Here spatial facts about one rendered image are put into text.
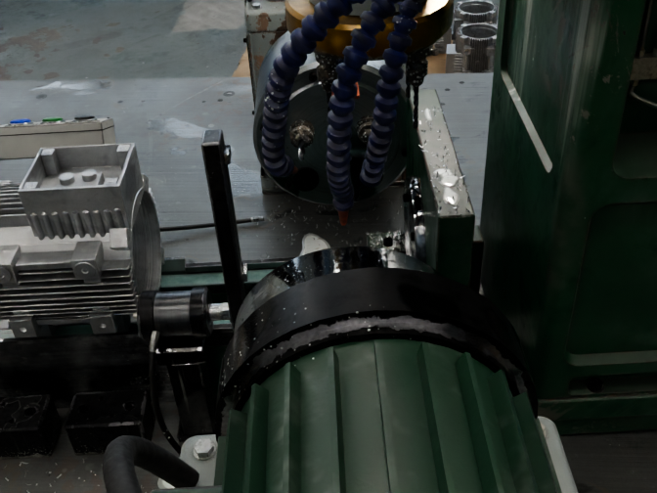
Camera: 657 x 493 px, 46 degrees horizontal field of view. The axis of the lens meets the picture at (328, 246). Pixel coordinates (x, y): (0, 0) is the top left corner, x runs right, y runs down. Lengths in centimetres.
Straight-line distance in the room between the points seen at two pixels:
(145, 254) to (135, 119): 75
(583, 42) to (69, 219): 61
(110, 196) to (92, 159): 11
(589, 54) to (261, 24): 72
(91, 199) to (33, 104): 107
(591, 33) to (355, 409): 47
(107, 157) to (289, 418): 72
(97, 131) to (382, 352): 91
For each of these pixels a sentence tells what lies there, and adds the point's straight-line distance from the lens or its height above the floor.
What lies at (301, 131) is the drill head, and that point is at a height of 107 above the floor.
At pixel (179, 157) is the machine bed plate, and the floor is 80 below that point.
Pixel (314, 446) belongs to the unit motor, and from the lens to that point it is 36.
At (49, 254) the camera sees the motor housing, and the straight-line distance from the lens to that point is 100.
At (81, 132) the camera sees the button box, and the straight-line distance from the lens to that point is 125.
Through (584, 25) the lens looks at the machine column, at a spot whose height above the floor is 135.
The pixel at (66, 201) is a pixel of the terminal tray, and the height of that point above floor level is 113.
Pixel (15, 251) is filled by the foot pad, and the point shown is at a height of 107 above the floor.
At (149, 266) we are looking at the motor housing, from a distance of 112.
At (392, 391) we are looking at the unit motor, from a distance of 37.
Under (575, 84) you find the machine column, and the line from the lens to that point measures 77.
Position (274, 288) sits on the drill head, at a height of 114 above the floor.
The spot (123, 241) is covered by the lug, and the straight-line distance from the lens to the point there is 96.
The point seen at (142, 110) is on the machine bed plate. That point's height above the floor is 80.
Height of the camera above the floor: 163
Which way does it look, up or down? 38 degrees down
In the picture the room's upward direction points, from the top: 4 degrees counter-clockwise
